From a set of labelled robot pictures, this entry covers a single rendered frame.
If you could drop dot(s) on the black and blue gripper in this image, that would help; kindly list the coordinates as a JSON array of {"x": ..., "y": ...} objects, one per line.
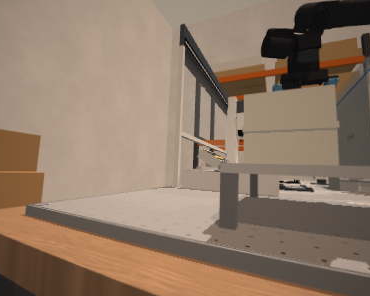
[{"x": 307, "y": 78}]

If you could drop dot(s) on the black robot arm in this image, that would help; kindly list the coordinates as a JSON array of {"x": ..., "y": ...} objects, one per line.
[{"x": 315, "y": 17}]

